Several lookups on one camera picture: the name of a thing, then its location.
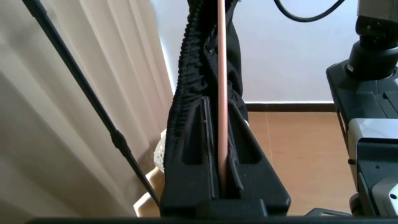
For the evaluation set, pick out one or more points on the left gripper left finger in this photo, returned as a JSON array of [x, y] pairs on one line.
[[189, 186]]

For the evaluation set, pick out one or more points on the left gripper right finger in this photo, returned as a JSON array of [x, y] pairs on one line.
[[264, 186]]

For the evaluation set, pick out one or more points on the pink clothes hanger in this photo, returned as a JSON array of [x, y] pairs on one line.
[[222, 93]]

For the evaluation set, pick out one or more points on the black garment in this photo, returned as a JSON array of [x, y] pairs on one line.
[[192, 62]]

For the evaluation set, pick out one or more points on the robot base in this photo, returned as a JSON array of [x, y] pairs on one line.
[[367, 102]]

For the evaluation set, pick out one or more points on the black clothes rack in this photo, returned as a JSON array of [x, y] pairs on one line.
[[77, 74]]

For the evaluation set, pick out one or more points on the beige curtain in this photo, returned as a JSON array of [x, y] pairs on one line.
[[46, 124]]

